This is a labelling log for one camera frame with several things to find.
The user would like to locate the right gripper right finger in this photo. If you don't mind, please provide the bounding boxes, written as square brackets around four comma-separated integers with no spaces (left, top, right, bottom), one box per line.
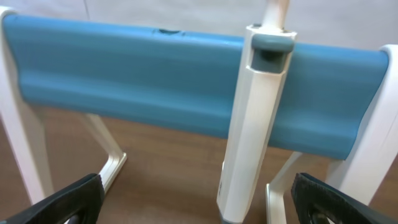
[291,172,398,224]

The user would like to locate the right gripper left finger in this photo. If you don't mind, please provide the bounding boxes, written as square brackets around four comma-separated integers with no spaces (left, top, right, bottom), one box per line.
[0,173,106,224]

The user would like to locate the white pipette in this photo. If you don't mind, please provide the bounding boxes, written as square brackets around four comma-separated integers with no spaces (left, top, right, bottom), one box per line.
[216,0,298,224]

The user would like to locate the white and blue stand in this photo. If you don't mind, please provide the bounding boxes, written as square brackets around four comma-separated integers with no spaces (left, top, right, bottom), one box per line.
[0,6,398,224]

